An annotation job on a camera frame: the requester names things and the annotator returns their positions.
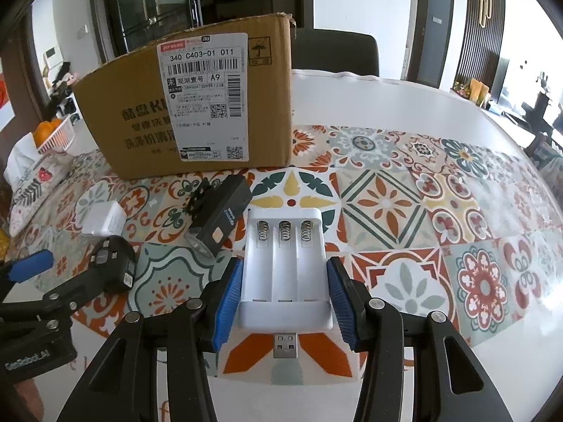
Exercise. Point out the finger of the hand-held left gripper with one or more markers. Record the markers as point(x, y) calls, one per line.
point(52, 305)
point(31, 266)

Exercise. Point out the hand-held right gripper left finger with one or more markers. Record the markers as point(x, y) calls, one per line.
point(228, 305)

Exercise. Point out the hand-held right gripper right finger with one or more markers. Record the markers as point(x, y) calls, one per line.
point(344, 305)

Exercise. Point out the white battery charger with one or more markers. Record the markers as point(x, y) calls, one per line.
point(286, 272)

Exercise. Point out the brown cardboard box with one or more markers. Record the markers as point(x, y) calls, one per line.
point(132, 132)

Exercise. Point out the black round gadget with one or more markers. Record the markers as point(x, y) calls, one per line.
point(115, 263)

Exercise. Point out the leaf-print cloth tissue box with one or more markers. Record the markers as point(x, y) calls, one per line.
point(35, 184)

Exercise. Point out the white square power adapter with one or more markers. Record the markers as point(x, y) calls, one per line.
point(103, 222)

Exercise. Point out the black bike light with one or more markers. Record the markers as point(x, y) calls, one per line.
point(224, 220)

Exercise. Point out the patterned tile-print table runner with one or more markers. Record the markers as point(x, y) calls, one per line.
point(396, 211)

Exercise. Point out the white plastic fruit basket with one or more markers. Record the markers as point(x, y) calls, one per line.
point(57, 138)

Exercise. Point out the orange fruit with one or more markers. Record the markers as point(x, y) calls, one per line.
point(55, 124)
point(43, 134)

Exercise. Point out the brown entrance door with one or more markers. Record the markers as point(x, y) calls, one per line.
point(17, 96)

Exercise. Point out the white shoe rack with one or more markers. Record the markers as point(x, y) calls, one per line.
point(64, 92)

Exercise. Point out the dark patterned chair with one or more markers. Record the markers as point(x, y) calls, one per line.
point(545, 154)

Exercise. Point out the grey dining chair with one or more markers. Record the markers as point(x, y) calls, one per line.
point(336, 52)

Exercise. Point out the white media cabinet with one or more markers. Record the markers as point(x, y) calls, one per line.
point(514, 101)

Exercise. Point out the dark interior door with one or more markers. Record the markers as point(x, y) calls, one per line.
point(433, 26)

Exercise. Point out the dark glass sliding door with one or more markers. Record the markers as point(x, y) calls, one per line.
point(176, 0)

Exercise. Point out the white wall switch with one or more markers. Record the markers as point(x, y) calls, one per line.
point(82, 30)

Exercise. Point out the dark slatted wall panel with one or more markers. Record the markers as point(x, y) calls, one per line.
point(481, 26)

